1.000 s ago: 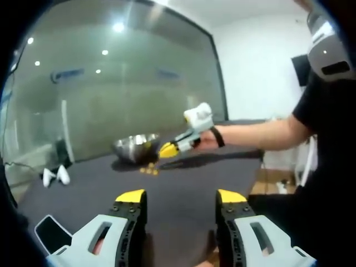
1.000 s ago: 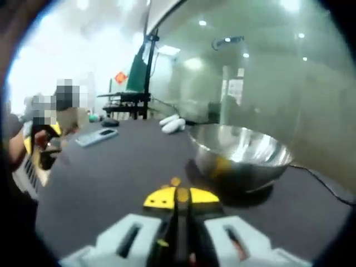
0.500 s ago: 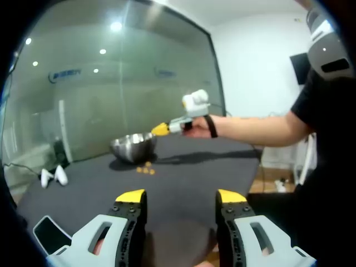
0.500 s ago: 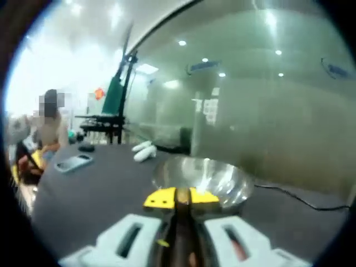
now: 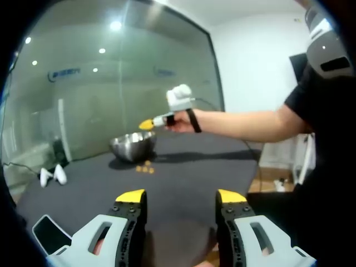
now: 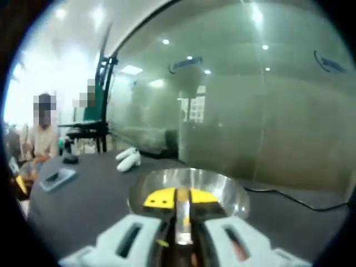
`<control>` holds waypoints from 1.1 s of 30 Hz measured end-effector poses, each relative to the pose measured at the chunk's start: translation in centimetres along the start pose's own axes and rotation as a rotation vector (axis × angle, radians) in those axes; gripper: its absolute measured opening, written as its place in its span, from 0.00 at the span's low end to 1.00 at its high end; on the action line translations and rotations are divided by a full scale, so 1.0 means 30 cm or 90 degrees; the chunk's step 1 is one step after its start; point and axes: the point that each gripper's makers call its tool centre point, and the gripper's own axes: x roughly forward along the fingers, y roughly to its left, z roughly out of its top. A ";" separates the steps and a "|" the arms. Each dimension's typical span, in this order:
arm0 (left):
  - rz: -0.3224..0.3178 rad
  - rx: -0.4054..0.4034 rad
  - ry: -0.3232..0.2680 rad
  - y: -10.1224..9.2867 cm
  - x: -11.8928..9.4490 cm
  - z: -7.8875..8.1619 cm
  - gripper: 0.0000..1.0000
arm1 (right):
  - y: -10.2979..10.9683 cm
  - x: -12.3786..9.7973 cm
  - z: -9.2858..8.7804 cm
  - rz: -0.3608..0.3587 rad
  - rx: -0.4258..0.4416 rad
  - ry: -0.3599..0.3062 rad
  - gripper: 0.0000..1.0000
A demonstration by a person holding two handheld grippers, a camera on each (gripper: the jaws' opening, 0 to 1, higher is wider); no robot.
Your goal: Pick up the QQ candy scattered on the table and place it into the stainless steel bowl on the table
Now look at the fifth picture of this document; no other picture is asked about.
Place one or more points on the stainless steel bowl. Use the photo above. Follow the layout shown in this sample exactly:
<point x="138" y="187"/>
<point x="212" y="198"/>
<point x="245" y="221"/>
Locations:
<point x="133" y="147"/>

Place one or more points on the person's right hand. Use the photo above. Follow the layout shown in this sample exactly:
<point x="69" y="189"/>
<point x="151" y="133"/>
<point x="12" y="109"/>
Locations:
<point x="182" y="122"/>

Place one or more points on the small white floor object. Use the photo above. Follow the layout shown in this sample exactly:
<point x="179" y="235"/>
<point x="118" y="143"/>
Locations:
<point x="280" y="185"/>

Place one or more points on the person's left hand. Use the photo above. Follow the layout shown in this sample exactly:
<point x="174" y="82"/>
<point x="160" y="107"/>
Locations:
<point x="180" y="250"/>

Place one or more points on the yellow QQ candy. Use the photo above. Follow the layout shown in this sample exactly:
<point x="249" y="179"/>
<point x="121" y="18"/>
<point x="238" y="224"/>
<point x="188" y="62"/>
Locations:
<point x="145" y="169"/>
<point x="148" y="163"/>
<point x="152" y="169"/>
<point x="138" y="168"/>

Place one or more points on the dark grey table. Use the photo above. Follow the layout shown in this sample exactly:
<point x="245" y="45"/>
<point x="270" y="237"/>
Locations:
<point x="180" y="192"/>

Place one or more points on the white-edged flat phone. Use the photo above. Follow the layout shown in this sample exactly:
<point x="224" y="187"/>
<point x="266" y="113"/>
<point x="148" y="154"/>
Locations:
<point x="51" y="235"/>

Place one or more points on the grey white worn device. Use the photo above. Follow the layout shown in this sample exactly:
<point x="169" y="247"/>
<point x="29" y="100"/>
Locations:
<point x="320" y="50"/>

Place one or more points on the person in black shirt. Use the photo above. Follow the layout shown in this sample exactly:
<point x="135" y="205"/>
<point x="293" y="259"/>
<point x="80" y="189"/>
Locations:
<point x="328" y="119"/>

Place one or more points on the white cabinet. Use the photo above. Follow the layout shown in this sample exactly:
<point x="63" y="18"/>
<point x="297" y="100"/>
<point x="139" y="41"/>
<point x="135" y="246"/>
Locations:
<point x="278" y="155"/>

